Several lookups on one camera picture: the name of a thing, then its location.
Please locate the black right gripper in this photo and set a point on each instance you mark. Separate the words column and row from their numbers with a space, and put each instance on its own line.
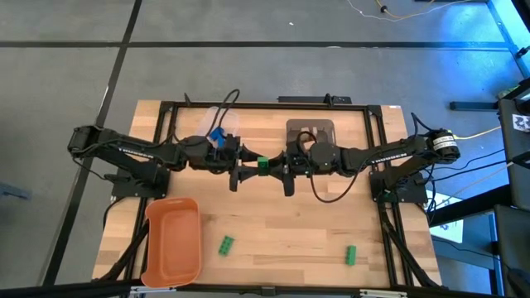
column 298, row 163

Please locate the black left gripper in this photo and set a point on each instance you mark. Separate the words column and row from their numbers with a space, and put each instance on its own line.
column 225, row 159

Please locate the green toy brick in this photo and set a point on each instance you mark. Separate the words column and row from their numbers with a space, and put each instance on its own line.
column 351, row 255
column 226, row 246
column 263, row 165

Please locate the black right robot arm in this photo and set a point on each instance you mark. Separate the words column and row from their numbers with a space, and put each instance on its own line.
column 393, row 151

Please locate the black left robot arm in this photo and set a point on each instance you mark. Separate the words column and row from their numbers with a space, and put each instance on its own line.
column 124, row 149

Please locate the grey translucent plastic container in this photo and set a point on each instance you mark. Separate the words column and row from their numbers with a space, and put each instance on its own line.
column 292, row 126

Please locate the clear plastic container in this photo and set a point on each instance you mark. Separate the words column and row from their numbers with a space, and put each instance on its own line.
column 207, row 120

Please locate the orange plastic container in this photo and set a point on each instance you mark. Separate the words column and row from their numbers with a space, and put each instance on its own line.
column 174, row 244

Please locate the white paper sheet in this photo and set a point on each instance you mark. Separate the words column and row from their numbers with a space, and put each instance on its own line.
column 453, row 232

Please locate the black floor bar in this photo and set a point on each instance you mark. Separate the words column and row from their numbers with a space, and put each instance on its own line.
column 476, row 106

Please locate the black aluminium crossbar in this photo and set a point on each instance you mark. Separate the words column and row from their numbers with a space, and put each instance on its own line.
column 83, row 288

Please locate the grey floor object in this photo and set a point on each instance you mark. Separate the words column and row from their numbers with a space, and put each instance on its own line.
column 12, row 192

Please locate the dark grey cabinet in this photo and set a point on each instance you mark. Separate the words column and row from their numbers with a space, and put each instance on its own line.
column 517, row 182

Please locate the black and white marker tag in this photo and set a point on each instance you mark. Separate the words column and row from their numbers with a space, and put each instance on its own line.
column 521, row 123

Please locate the black aluminium table frame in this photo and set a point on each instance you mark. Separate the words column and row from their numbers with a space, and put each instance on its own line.
column 269, row 106

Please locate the black mount bar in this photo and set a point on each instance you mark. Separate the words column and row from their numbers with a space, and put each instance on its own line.
column 306, row 99

